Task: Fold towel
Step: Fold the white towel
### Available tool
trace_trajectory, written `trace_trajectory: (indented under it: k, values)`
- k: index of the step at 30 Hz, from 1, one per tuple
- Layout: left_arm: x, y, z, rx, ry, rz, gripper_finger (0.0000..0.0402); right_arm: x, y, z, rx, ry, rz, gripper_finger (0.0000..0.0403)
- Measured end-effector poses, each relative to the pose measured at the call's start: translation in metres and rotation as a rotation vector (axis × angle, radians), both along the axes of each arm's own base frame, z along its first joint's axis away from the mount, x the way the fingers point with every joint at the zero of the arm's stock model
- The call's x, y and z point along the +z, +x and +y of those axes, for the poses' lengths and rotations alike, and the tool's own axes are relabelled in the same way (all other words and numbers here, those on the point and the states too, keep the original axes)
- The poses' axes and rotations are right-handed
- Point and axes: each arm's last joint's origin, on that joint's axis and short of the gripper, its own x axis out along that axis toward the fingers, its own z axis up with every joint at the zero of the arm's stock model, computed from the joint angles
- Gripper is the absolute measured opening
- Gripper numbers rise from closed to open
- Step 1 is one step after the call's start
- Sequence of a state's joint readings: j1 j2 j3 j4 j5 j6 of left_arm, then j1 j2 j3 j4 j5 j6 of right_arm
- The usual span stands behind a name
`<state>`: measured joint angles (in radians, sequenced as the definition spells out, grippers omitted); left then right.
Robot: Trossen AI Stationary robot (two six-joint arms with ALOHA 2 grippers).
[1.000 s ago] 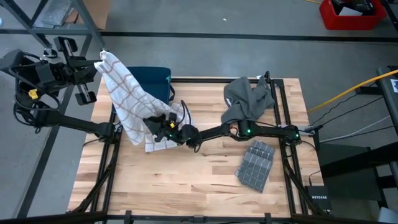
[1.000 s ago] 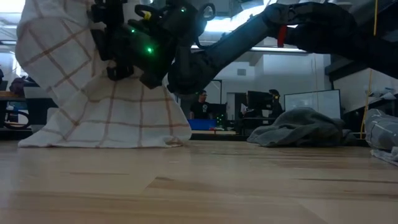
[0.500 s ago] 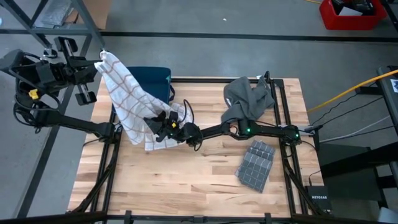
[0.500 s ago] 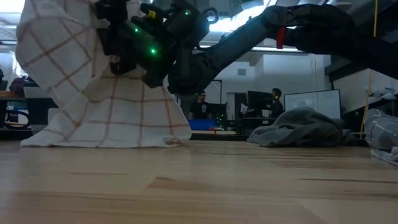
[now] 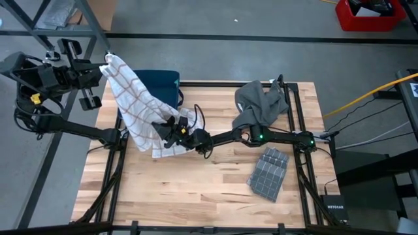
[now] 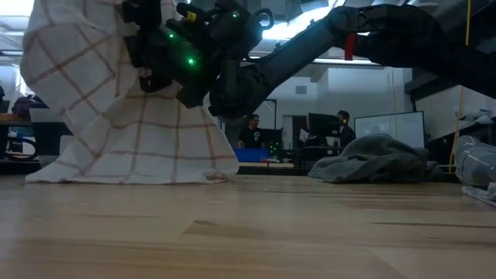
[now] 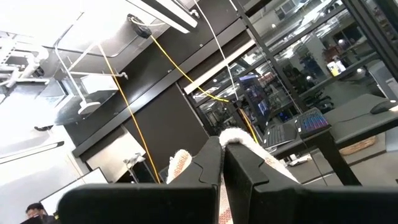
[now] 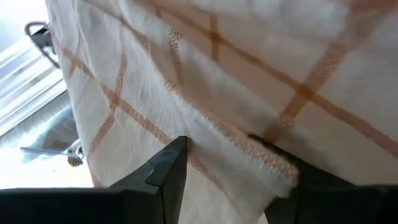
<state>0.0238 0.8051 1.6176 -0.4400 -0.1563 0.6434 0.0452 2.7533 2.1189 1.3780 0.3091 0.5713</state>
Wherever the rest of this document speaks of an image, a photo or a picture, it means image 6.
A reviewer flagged white red-checked towel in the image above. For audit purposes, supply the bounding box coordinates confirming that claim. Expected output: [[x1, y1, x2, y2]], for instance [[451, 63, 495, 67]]
[[21, 0, 239, 185]]

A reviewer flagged dark grey white-grid towel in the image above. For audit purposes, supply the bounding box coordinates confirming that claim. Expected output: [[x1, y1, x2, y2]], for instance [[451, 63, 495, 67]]
[[453, 135, 496, 207]]

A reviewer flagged plain grey towel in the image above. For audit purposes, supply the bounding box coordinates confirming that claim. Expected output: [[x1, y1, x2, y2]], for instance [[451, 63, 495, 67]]
[[308, 133, 432, 184]]

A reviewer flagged person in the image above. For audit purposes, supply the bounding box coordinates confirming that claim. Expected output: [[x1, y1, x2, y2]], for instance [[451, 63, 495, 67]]
[[237, 113, 269, 150], [335, 110, 357, 148]]

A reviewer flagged bright blue storage box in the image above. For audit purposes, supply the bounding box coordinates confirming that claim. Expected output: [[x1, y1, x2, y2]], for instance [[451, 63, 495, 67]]
[[234, 148, 271, 164]]

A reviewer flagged black computer monitor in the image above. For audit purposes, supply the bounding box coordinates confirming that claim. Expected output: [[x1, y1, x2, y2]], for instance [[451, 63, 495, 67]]
[[308, 112, 341, 137]]

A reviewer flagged white board screen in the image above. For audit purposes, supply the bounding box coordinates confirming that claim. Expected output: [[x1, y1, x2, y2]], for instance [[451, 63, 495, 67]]
[[354, 111, 425, 150]]

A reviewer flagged yellow cable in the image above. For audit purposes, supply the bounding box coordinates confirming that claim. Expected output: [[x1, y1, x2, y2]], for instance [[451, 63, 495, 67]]
[[448, 0, 472, 174]]

